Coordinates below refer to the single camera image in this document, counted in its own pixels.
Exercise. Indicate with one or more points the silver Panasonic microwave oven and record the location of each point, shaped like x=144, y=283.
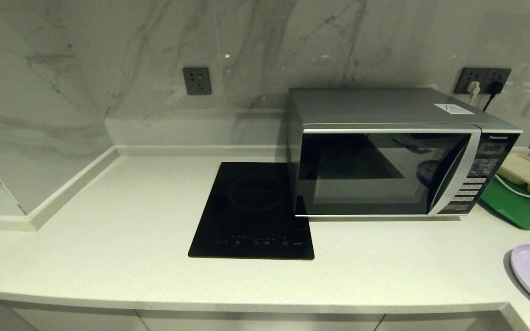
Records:
x=375, y=105

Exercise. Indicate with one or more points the black induction cooktop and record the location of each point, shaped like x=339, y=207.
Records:
x=251, y=207

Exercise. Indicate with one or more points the white cabinet door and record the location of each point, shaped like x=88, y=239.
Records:
x=260, y=322

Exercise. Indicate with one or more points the white sticker label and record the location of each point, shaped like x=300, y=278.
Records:
x=453, y=109

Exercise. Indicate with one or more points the white power plug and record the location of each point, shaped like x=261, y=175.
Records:
x=473, y=87

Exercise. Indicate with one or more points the green plastic tray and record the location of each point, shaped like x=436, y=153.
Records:
x=518, y=209

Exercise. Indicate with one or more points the grey single wall socket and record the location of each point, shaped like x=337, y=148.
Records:
x=197, y=81

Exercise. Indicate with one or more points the grey double wall socket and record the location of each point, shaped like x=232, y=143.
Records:
x=463, y=74

